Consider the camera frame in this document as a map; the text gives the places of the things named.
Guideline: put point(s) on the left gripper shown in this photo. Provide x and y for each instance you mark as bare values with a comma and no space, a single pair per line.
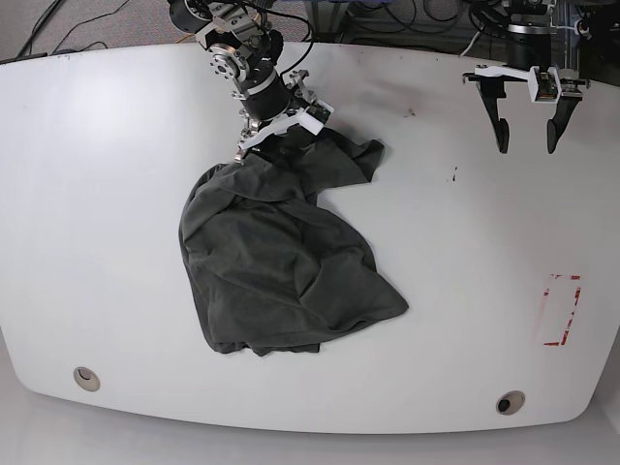
493,90

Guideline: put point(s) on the red tape rectangle marking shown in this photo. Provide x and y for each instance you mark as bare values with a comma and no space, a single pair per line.
559,304

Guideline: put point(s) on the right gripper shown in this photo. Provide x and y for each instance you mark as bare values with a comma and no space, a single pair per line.
270,106

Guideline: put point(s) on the table cable grommet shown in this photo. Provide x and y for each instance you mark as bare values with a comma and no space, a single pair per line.
510,403
87,379

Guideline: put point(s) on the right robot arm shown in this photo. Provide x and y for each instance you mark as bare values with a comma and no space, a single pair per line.
244,49

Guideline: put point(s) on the left table cable grommet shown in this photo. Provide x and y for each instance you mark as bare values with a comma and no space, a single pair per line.
87,379

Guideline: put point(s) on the right table cable grommet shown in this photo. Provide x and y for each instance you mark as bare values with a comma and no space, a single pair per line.
510,403

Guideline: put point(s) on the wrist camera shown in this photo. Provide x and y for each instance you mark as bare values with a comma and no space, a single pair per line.
544,86
314,117

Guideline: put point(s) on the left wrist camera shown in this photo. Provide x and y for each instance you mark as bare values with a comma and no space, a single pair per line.
544,86

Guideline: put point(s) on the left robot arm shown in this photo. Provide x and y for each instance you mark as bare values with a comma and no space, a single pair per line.
527,29

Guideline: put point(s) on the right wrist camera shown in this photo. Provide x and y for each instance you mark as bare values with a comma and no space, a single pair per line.
314,117

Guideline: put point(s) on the dark grey t-shirt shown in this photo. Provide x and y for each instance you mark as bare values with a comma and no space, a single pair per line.
269,269

